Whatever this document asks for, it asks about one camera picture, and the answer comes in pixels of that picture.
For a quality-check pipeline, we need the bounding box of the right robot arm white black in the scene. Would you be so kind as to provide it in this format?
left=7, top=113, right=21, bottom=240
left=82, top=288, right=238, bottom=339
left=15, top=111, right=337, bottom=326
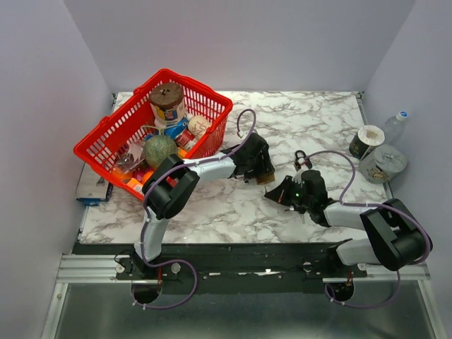
left=264, top=169, right=431, bottom=277

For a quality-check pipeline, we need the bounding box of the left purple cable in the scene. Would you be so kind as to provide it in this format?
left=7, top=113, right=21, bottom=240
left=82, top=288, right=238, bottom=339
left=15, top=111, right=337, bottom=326
left=130, top=108, right=257, bottom=311

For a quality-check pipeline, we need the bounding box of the orange fruit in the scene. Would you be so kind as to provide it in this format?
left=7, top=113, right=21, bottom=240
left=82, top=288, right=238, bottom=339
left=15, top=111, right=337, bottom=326
left=112, top=167, right=133, bottom=181

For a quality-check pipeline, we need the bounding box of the black padlock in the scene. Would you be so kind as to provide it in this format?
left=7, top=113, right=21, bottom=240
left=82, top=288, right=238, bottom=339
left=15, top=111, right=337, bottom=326
left=294, top=150, right=313, bottom=170

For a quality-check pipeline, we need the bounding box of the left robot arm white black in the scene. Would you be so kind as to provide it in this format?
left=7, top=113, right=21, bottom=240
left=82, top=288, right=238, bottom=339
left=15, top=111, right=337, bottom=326
left=132, top=132, right=275, bottom=279

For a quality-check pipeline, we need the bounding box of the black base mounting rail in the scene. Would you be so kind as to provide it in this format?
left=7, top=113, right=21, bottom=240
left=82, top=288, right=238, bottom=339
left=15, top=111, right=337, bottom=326
left=73, top=243, right=367, bottom=295

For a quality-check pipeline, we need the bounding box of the large brass padlock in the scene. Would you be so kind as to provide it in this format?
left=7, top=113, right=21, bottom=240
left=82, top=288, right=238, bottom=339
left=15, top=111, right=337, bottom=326
left=256, top=172, right=275, bottom=185

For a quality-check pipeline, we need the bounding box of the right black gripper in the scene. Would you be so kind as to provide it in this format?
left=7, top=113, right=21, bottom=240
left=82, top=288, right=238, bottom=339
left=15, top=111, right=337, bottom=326
left=266, top=174, right=313, bottom=208

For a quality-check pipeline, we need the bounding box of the grey-wrapped toilet paper roll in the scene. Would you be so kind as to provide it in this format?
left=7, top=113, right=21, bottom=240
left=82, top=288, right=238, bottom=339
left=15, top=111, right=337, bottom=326
left=359, top=144, right=408, bottom=184

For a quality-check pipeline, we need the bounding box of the green netted melon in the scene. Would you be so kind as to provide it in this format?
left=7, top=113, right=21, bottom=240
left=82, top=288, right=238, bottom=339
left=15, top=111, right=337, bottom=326
left=143, top=135, right=178, bottom=168

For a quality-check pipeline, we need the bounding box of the black-headed key bunch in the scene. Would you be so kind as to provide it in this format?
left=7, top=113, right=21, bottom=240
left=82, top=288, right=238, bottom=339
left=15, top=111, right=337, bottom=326
left=287, top=208, right=305, bottom=224

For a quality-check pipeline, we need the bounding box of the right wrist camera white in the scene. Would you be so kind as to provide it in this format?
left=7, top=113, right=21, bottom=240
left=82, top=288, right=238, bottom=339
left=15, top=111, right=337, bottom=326
left=293, top=170, right=304, bottom=183

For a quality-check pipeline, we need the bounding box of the red plastic shopping basket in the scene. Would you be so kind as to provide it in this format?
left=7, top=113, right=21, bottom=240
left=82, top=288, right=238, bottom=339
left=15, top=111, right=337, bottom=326
left=73, top=68, right=234, bottom=203

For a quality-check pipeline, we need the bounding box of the clear plastic water bottle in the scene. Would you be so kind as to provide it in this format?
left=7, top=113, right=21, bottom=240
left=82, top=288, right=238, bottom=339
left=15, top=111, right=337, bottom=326
left=381, top=111, right=408, bottom=145

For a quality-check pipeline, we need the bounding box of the brown-lid ice cream cup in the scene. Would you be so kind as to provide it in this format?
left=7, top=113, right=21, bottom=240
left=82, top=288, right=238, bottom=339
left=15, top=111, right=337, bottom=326
left=149, top=82, right=186, bottom=129

